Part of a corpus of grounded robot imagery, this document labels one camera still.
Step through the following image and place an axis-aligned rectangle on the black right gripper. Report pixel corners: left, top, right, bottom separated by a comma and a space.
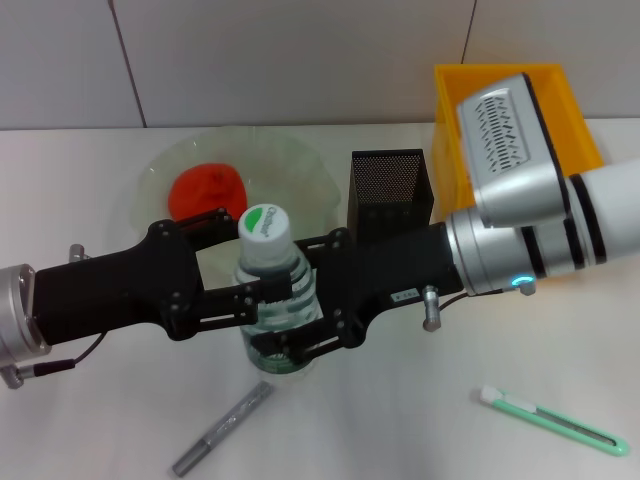
249, 221, 467, 374

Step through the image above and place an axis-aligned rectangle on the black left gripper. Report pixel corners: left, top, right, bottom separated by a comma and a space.
33, 208, 295, 347

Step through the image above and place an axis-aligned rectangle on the clear water bottle green label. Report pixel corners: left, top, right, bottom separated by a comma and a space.
233, 203, 324, 384

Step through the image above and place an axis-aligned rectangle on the orange fruit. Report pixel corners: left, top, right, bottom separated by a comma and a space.
167, 163, 250, 222

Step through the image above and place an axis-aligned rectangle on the mint green utility knife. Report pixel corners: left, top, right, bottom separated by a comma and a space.
474, 384, 629, 458

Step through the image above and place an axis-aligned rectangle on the pale green glass fruit plate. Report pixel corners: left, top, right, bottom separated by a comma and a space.
130, 125, 342, 281

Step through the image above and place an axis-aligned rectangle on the black mesh pen holder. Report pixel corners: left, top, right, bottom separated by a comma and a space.
346, 148, 435, 240

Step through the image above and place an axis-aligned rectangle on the grey marker pen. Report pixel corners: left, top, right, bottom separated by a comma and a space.
172, 380, 275, 477

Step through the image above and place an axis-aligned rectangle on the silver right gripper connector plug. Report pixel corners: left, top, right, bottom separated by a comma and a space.
422, 284, 444, 333

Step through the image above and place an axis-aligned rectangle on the yellow plastic storage bin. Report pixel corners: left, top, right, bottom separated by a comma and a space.
432, 62, 606, 225

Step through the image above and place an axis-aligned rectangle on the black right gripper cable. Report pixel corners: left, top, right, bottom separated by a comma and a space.
438, 284, 537, 307

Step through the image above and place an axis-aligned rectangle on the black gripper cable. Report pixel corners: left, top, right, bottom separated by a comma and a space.
2, 332, 109, 390
438, 284, 537, 307

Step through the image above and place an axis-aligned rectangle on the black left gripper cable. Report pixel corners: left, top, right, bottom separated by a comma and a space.
2, 332, 109, 390

